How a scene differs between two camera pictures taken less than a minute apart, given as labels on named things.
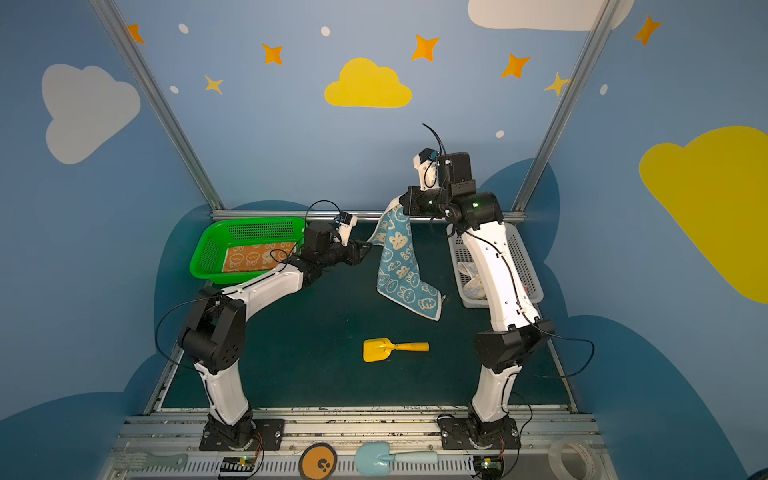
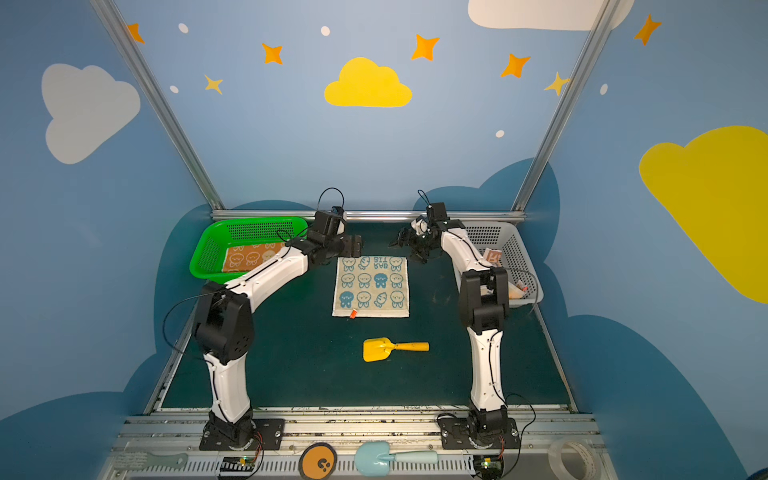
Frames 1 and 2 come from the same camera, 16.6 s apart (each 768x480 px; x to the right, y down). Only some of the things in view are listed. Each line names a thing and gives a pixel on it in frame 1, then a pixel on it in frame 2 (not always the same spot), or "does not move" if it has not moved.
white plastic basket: (461, 253) does not move
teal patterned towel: (399, 277) to (375, 286)
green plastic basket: (206, 261) does not move
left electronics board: (238, 464) does not move
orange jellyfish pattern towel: (257, 257) does not move
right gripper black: (410, 201) to (411, 237)
